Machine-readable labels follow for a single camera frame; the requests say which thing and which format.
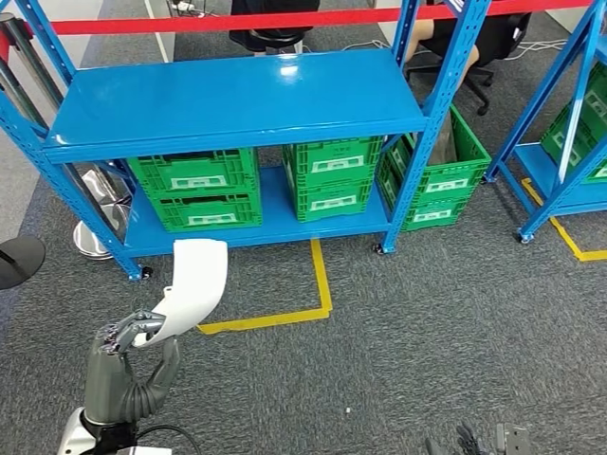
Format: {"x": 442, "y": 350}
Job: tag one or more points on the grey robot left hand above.
{"x": 106, "y": 383}

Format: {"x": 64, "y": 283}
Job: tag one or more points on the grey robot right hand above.
{"x": 467, "y": 443}

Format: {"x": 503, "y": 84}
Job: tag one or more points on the white curved plastic part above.
{"x": 197, "y": 282}

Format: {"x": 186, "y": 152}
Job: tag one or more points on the blue metal shelf rack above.
{"x": 237, "y": 94}
{"x": 549, "y": 188}

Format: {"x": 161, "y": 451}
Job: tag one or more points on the black round stanchion base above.
{"x": 19, "y": 260}

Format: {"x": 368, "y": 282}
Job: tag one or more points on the green plastic crate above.
{"x": 464, "y": 172}
{"x": 436, "y": 216}
{"x": 593, "y": 125}
{"x": 208, "y": 213}
{"x": 332, "y": 201}
{"x": 194, "y": 172}
{"x": 332, "y": 157}

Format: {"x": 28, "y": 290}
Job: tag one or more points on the red barrier belt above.
{"x": 237, "y": 22}

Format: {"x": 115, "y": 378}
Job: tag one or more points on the black office chair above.
{"x": 497, "y": 44}

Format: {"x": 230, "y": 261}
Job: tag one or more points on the chrome base stool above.
{"x": 277, "y": 41}

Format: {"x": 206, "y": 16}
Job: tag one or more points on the chrome stanchion post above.
{"x": 29, "y": 56}

